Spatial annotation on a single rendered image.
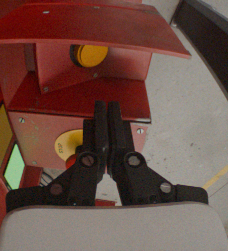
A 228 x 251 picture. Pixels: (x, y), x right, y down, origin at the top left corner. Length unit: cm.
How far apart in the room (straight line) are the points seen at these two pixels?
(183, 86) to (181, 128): 35
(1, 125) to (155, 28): 17
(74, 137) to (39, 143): 5
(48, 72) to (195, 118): 123
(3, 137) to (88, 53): 12
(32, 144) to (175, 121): 117
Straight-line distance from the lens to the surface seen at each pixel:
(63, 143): 24
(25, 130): 24
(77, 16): 19
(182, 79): 116
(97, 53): 23
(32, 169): 153
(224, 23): 64
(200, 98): 128
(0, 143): 21
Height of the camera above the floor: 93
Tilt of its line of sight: 45 degrees down
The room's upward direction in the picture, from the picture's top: 179 degrees counter-clockwise
